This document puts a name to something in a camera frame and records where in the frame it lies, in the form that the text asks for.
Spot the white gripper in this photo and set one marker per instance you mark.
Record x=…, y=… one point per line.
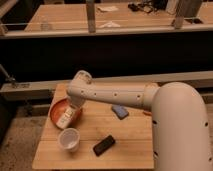
x=75, y=101

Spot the white labelled bottle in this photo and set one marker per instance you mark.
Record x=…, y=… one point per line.
x=66, y=118

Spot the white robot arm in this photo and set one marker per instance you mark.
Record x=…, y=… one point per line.
x=180, y=128

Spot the orange ceramic bowl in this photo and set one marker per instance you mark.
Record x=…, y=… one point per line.
x=59, y=107

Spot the white plastic cup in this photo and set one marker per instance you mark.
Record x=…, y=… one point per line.
x=69, y=139

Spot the blue sponge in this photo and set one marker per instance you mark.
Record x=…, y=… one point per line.
x=120, y=111

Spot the small wooden table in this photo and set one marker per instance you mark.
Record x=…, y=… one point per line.
x=132, y=149

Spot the black rectangular block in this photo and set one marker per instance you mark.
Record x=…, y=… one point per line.
x=104, y=145

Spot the orange small object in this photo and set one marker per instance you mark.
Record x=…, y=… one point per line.
x=147, y=113

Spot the clear plastic cup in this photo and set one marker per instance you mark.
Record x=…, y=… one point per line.
x=44, y=24

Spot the white crumpled paper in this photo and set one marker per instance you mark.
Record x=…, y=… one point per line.
x=110, y=24

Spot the long wooden workbench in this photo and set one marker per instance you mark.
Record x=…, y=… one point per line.
x=71, y=20

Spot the white paper sheet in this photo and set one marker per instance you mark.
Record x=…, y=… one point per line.
x=107, y=8

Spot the grey metal post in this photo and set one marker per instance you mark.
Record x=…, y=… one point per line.
x=187, y=11
x=90, y=9

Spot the grey metal post right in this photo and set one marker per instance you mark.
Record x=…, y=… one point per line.
x=187, y=11

